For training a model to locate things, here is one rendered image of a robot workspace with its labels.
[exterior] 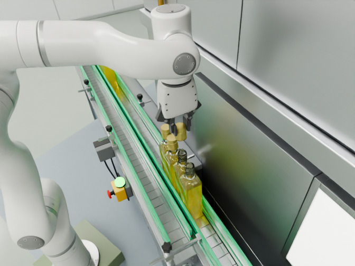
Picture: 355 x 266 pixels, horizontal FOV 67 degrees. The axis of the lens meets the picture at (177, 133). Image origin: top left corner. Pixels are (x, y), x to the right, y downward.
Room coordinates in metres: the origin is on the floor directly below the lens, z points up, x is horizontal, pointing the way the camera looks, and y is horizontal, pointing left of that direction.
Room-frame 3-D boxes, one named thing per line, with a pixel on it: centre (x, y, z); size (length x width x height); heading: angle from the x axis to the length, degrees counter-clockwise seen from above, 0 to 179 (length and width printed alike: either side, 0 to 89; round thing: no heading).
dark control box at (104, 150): (0.98, 0.38, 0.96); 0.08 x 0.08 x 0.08; 23
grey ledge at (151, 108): (1.17, 0.13, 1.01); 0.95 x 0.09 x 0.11; 23
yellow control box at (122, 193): (0.73, 0.27, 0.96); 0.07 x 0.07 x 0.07; 23
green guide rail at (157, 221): (1.19, 0.40, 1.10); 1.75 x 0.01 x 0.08; 23
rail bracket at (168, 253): (0.36, 0.04, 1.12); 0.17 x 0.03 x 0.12; 113
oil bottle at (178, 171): (0.58, -0.01, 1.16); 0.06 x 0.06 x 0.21; 23
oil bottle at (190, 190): (0.52, -0.03, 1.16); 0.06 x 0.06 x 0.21; 23
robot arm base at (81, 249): (0.48, 0.46, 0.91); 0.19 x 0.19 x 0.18
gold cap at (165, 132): (0.68, 0.04, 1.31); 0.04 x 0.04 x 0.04
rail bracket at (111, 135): (0.89, 0.32, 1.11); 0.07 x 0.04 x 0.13; 113
